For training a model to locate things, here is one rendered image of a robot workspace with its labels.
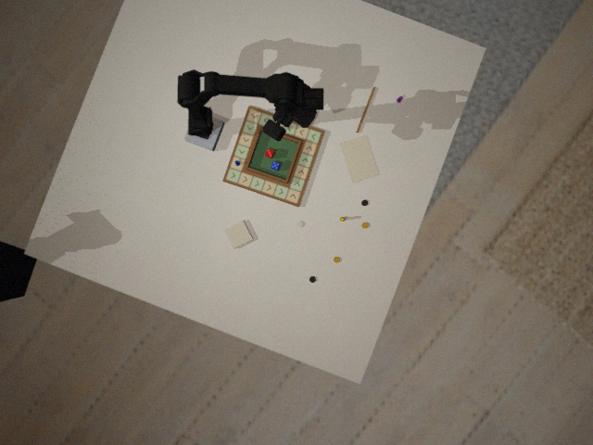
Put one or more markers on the green and cream board game track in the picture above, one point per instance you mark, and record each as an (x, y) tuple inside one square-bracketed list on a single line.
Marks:
[(285, 153)]

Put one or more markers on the square wooden game board track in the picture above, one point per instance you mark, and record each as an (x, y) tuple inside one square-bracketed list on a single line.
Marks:
[(267, 178)]

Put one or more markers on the beige flat square slab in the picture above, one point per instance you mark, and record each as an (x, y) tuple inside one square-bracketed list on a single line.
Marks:
[(238, 234)]

